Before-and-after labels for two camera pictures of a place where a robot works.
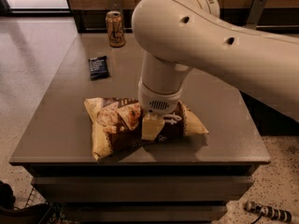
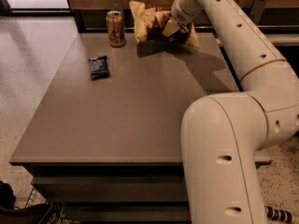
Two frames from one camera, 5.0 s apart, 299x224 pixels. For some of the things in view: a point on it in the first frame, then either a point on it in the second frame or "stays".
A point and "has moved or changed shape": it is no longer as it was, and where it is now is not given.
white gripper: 156,102 -> 179,16
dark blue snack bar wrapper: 98,68 stays
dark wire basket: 35,211 stays
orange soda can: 115,28 stays
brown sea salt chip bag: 119,125 has moved or changed shape
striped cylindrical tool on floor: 267,211 stays
